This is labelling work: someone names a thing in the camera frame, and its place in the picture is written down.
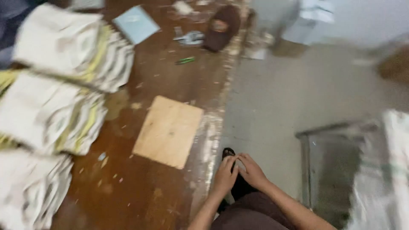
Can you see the person's right hand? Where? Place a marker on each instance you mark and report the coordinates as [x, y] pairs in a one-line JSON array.
[[254, 174]]

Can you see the person's left hand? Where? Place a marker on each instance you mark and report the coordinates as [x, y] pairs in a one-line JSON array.
[[223, 179]]

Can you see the person's left fingers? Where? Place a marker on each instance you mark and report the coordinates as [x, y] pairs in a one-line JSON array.
[[228, 161]]

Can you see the person's right fingers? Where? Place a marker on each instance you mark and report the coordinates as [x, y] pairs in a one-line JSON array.
[[244, 161]]

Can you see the black sandal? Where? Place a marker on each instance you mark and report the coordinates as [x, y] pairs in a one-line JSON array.
[[227, 153]]

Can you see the person's dark brown trousers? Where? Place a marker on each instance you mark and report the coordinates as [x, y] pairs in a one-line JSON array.
[[252, 214]]

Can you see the plywood board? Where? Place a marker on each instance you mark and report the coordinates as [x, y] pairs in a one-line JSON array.
[[167, 131]]

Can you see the green marker pen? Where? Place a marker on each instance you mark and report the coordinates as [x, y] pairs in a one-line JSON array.
[[185, 60]]

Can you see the small light blue scrap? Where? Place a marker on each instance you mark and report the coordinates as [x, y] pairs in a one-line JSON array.
[[101, 156]]

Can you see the dark brown cap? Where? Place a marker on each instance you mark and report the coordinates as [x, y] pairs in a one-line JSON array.
[[222, 28]]

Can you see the white woven sack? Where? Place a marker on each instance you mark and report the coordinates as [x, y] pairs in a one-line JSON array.
[[380, 179]]

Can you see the stack of white boxes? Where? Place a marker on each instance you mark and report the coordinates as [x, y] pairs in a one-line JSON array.
[[310, 19]]

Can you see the white paper scrap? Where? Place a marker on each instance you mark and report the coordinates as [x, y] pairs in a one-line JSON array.
[[182, 7]]

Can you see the light blue booklet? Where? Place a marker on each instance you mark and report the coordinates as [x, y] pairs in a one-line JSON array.
[[135, 24]]

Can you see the brown cardboard box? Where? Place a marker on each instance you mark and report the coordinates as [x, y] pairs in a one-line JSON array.
[[394, 65]]

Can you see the dark blue cloth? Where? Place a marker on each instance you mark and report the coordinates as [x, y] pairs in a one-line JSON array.
[[9, 32]]

